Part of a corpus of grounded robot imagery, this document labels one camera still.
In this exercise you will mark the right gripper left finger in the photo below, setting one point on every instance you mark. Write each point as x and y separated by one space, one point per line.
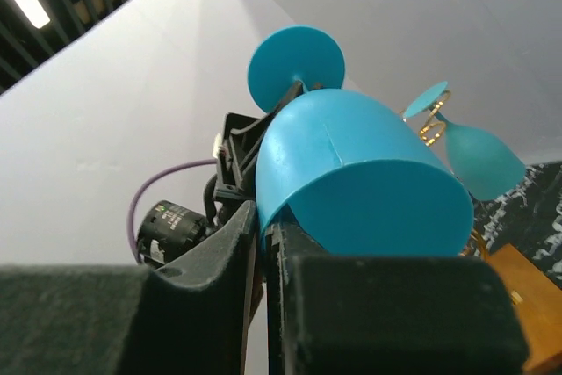
189 317

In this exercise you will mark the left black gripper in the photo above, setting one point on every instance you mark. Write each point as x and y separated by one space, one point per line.
234 181

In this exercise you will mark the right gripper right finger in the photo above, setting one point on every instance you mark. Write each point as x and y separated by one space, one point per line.
332 314

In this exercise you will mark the blue wine glass front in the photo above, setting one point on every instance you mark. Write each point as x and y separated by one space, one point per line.
356 177

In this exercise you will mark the blue wine glass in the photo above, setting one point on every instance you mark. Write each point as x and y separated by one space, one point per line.
356 177
482 162

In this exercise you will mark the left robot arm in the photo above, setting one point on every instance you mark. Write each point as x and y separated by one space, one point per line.
169 230

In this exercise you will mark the gold wire glass rack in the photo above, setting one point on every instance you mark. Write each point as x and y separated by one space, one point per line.
537 303

